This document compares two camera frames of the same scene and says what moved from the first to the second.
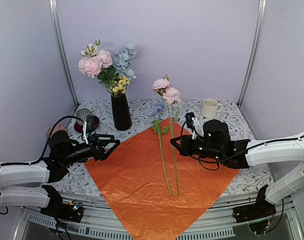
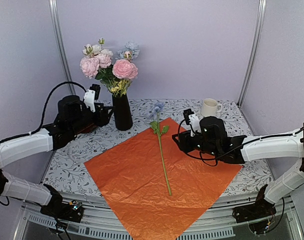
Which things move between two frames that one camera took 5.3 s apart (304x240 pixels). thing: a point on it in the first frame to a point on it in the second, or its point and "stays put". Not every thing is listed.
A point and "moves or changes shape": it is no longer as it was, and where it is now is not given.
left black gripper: x=100 y=153 to x=103 y=118
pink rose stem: x=172 y=96 to x=124 y=69
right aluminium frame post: x=261 y=14 stays put
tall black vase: x=121 y=112 stays put
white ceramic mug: x=209 y=108 stays put
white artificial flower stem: x=91 y=50 moves or changes shape
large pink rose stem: x=100 y=65 stays put
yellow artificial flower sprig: x=120 y=88 stays put
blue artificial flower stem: x=122 y=58 stays put
